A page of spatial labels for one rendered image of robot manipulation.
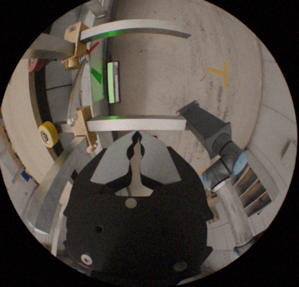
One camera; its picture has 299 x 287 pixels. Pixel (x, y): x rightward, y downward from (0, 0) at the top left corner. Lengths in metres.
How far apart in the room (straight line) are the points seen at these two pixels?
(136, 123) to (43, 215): 0.27
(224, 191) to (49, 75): 1.02
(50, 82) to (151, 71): 0.90
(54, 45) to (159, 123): 0.30
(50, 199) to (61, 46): 0.28
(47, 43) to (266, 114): 2.78
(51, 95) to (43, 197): 0.38
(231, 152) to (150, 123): 0.56
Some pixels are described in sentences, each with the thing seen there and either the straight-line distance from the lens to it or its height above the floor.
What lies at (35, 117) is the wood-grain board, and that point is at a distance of 0.39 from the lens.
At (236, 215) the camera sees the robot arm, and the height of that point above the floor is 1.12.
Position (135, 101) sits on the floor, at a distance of 1.09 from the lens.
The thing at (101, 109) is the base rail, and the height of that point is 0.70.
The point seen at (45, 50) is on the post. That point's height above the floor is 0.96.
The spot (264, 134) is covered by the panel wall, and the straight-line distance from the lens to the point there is 2.69.
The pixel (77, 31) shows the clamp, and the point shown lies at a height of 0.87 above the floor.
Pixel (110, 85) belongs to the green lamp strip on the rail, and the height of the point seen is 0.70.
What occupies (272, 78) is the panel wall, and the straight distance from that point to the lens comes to 2.69.
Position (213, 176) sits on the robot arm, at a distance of 0.66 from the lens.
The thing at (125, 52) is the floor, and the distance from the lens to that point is 1.15.
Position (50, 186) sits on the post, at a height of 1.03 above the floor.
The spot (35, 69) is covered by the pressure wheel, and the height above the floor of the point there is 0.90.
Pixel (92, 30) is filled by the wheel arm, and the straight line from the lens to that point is 0.29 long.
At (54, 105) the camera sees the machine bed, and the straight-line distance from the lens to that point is 0.48.
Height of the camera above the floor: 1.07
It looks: 58 degrees down
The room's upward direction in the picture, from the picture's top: 175 degrees clockwise
